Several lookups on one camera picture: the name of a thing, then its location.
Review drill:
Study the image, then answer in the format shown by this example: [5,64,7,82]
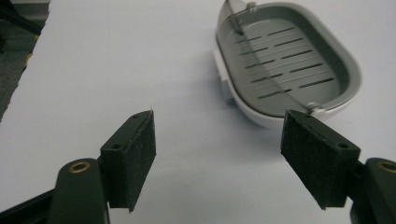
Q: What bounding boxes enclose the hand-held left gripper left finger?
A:
[99,109,157,214]

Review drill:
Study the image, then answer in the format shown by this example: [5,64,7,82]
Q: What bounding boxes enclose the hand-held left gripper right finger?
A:
[279,108,362,211]

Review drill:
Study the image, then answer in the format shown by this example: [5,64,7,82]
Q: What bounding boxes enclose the white soap box with grey tray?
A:
[212,0,363,131]

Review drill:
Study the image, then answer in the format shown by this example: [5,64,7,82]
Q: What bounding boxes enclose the dark cables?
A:
[0,0,45,54]

